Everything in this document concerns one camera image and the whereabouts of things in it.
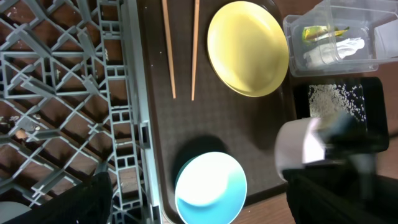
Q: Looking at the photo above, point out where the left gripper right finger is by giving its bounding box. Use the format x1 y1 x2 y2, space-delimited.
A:
282 167 397 223

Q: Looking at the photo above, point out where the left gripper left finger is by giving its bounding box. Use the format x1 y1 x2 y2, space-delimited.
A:
6 172 113 224

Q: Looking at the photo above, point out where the white bowl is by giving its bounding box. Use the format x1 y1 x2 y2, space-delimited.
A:
274 118 325 181

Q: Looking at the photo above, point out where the rice and nuts pile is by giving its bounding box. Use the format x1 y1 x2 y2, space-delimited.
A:
307 84 367 123

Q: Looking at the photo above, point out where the white napkin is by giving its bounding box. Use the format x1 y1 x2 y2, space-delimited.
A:
303 38 365 69

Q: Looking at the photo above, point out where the green yellow snack wrapper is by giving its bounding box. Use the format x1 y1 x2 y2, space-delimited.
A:
302 26 349 42

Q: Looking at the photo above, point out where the wooden chopstick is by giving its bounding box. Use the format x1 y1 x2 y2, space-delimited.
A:
162 0 176 99
191 0 200 101

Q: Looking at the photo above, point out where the white cup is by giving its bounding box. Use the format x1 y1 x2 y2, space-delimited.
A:
0 202 31 223

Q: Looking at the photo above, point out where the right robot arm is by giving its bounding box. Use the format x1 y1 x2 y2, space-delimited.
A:
315 111 376 201

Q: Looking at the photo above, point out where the clear plastic waste bin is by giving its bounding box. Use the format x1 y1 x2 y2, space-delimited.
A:
283 0 397 77

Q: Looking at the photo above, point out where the black rectangular tray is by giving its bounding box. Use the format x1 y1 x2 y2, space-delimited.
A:
293 77 389 152

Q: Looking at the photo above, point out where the grey plastic dish rack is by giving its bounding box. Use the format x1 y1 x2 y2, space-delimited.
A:
1 0 162 223

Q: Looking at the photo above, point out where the light blue bowl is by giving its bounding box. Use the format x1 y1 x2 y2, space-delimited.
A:
175 152 248 224

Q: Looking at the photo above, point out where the dark brown serving tray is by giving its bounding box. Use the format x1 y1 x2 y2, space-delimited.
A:
138 0 295 223

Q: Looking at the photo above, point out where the yellow round plate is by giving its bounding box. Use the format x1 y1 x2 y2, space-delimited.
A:
207 1 289 97

